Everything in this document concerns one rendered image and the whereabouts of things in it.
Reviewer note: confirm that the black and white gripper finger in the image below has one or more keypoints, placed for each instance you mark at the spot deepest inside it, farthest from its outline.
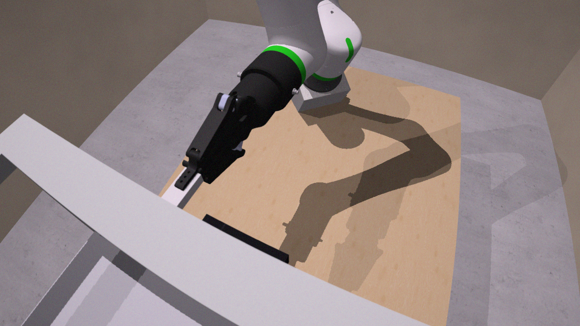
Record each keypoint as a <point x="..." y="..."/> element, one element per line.
<point x="206" y="145"/>
<point x="231" y="151"/>

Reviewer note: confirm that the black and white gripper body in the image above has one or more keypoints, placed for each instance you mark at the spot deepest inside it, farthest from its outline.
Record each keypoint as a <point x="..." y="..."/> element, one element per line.
<point x="258" y="97"/>

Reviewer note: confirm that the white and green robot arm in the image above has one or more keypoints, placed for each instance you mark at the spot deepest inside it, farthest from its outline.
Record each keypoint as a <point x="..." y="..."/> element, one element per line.
<point x="311" y="42"/>

